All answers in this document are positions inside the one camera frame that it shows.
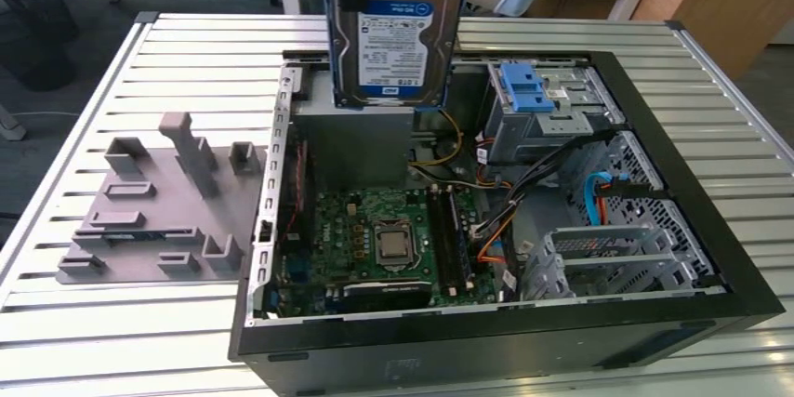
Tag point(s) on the black graphics card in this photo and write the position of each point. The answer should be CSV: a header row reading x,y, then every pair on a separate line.
x,y
385,297

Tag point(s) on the dark RAM stick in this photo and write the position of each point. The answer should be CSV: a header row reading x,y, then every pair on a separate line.
x,y
442,239

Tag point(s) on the blue plastic drive latch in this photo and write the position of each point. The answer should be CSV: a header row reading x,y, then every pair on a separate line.
x,y
524,90

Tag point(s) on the white table leg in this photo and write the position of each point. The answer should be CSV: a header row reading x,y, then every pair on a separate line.
x,y
12,127

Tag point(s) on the gray power supply unit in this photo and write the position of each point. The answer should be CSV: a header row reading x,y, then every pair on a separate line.
x,y
354,150

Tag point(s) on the silver optical drive cage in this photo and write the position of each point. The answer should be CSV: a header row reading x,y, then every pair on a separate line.
x,y
558,127

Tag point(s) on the spare RAM stick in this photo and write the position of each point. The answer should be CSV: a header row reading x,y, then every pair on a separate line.
x,y
134,236

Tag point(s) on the green motherboard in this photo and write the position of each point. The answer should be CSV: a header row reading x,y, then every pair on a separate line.
x,y
403,204

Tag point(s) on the silver CPU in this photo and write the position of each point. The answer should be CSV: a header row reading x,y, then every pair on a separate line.
x,y
394,246

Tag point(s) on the hard disk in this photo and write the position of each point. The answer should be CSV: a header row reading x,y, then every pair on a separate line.
x,y
403,43

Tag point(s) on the black CPU socket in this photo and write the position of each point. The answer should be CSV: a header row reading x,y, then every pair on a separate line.
x,y
397,222

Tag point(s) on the black PC case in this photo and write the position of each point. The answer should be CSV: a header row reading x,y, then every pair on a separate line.
x,y
434,346

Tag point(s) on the gray parts rack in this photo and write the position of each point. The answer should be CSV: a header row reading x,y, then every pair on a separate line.
x,y
186,211

